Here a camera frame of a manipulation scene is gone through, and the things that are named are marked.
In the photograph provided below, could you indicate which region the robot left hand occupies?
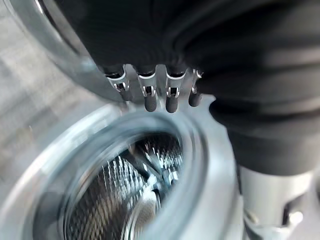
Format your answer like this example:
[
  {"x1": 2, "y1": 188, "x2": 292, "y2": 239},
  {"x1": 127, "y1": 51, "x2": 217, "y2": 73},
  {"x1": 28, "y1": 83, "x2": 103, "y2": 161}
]
[{"x1": 58, "y1": 0, "x2": 320, "y2": 240}]

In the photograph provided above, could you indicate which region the round silver washer door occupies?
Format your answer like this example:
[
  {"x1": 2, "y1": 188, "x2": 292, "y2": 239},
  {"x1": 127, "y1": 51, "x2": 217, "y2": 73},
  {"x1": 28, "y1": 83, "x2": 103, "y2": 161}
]
[{"x1": 9, "y1": 0, "x2": 142, "y2": 104}]

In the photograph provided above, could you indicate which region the perforated steel washer drum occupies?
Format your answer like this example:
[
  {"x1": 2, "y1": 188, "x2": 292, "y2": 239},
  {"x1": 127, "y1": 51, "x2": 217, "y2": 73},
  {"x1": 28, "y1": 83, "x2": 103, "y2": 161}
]
[{"x1": 66, "y1": 134, "x2": 186, "y2": 240}]

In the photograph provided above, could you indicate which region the silver front-load washing machine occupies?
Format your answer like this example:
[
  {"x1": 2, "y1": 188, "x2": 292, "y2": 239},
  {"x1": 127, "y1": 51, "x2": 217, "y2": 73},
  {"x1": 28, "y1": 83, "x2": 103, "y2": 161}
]
[{"x1": 0, "y1": 96, "x2": 251, "y2": 240}]

